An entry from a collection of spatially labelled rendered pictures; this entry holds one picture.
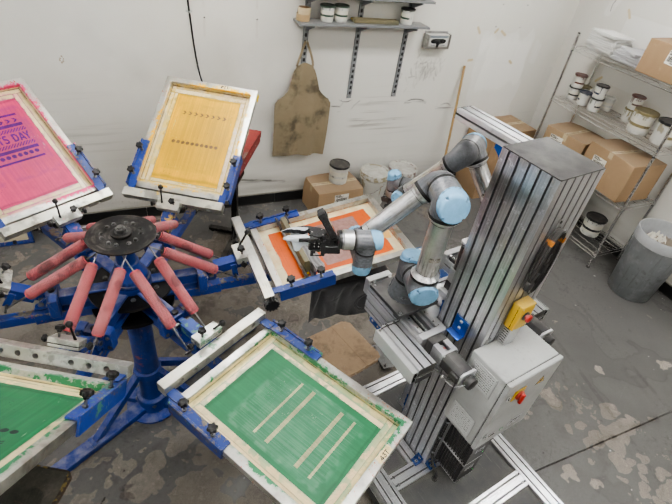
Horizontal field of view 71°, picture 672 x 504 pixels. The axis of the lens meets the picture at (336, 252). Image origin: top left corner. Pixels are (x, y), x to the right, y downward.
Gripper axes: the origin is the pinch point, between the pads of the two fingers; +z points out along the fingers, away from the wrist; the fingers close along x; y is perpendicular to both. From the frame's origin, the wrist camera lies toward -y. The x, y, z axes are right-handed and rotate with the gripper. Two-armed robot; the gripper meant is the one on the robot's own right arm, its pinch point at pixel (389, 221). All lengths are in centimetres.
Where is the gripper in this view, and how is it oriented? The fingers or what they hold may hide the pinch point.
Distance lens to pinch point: 278.3
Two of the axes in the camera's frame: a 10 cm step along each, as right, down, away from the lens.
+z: 0.2, 7.4, 6.7
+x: 9.2, -2.8, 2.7
